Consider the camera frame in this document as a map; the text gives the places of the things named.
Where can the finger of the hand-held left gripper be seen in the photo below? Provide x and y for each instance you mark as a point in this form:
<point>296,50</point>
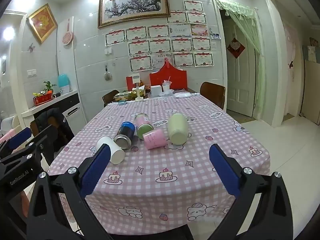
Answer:
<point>41,136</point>
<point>18,138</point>

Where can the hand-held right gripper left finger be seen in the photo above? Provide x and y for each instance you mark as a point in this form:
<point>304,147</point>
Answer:
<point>96,170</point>

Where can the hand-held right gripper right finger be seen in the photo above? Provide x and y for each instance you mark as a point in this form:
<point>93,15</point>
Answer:
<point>223,172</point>

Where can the white paper cup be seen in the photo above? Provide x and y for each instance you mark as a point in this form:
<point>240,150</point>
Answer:
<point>116,155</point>

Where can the dark blue metal cup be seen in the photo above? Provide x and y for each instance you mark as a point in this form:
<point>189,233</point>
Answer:
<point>126,131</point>

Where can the pale green plastic cup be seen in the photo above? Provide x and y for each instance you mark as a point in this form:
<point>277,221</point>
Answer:
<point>178,130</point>

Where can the pink paper cup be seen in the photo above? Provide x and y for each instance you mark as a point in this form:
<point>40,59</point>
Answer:
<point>155,140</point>

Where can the white cup with straws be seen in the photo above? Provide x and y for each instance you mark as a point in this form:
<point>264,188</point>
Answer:
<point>166,88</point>

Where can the black jacket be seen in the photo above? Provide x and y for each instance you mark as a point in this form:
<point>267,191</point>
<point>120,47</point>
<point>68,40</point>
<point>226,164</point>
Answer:
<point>53,127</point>

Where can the red planter box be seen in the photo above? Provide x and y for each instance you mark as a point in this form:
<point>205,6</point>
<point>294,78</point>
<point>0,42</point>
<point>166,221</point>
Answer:
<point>42,99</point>

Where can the white counter cabinet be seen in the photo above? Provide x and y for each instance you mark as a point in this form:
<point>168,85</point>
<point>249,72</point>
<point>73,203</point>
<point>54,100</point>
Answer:
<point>72,112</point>

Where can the small potted plant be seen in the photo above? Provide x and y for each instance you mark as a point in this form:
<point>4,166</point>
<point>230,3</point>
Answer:
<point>48,86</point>

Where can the teal humidifier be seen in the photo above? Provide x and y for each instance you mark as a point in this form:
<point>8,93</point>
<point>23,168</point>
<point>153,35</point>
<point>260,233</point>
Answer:
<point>64,81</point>

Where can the pink green tin can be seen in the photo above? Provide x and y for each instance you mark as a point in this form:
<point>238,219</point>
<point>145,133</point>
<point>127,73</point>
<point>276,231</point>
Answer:
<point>143,127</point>

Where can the pink checked tablecloth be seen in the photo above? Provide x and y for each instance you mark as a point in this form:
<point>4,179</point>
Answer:
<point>160,192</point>

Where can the brown wooden chair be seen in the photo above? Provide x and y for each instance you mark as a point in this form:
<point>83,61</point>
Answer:
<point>110,97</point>
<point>212,93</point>

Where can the white plastic bag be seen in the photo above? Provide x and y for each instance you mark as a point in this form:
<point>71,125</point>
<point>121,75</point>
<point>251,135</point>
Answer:
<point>183,95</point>

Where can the hanging round timer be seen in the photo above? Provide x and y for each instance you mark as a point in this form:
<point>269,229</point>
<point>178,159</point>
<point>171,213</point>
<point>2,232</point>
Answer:
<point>108,76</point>

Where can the white door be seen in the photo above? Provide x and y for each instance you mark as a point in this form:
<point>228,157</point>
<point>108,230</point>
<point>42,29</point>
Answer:
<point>240,80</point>

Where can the white sign stand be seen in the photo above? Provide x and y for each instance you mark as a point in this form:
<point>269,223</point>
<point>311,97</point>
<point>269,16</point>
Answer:
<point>136,80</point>

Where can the white square box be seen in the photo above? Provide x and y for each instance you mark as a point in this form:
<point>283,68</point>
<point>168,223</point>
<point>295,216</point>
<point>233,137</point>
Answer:
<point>156,90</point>

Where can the red bag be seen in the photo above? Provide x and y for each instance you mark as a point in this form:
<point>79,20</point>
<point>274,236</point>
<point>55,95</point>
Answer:
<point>177,80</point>

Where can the gold diamond framed picture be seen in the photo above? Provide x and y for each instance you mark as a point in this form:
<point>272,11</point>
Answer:
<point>42,22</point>

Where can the green lace curtain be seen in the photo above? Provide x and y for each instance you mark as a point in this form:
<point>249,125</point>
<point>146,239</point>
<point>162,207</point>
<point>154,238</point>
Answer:
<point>258,62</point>

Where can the red door ornament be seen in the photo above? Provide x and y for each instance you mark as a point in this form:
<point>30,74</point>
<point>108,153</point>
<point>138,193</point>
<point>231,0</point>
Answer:
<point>235,47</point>

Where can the framed plum blossom painting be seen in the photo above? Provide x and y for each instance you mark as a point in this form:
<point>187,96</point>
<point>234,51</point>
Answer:
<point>132,5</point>

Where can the white wall switch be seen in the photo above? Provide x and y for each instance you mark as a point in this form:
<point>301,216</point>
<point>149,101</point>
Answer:
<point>32,73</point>

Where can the round pink wall ornament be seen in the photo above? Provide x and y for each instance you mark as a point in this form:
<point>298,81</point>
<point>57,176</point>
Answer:
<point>67,38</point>

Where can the white wall socket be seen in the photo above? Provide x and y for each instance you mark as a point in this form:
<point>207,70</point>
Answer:
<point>108,52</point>

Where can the small wall photo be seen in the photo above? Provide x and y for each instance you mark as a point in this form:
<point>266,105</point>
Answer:
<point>215,36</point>

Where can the group of wall certificates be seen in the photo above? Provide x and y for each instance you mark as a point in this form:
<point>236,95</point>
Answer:
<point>160,45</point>

